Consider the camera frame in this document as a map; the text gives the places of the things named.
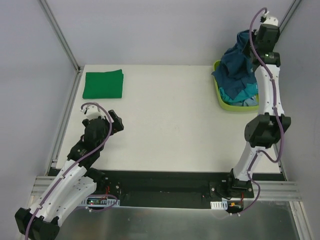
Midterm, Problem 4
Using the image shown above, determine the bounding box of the dark blue t shirt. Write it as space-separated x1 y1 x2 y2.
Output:
212 30 257 99

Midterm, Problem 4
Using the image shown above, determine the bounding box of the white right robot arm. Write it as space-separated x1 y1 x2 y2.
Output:
225 23 291 199

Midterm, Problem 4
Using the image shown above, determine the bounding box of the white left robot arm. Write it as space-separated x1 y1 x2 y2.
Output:
14 103 124 240

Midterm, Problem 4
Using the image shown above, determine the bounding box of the folded green t shirt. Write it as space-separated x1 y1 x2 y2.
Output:
82 69 124 100

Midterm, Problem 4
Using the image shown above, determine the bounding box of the teal t shirt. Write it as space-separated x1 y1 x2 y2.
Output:
219 83 257 105

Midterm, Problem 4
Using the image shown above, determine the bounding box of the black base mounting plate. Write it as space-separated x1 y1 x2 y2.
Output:
48 167 287 208

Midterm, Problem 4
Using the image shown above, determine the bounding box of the lime green plastic basket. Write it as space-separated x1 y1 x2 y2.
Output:
212 59 260 112

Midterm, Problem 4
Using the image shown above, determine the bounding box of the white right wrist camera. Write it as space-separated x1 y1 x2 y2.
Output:
260 10 279 27

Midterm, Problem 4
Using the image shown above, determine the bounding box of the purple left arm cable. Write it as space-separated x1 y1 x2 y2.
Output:
24 101 118 238

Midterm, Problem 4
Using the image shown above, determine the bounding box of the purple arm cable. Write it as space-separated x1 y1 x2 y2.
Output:
24 101 118 238
212 7 286 220

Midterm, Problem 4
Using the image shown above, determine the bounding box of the right aluminium frame post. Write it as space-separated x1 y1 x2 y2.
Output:
279 0 303 32

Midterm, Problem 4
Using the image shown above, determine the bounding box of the aluminium frame post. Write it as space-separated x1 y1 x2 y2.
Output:
279 0 303 32
37 0 81 73

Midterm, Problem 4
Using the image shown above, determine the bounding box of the left white cable duct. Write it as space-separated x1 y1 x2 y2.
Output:
78 197 120 208

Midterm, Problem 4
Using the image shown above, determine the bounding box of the white cable duct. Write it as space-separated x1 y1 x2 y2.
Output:
78 197 120 208
210 200 228 211

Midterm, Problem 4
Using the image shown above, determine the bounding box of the left aluminium frame post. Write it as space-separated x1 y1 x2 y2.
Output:
37 0 81 73

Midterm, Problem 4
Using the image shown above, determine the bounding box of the right white cable duct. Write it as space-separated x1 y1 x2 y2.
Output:
210 200 228 211

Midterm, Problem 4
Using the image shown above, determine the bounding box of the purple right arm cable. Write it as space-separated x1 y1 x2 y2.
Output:
212 7 286 220

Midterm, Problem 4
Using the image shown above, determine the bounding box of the front aluminium frame rail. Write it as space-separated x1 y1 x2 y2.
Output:
31 174 303 202

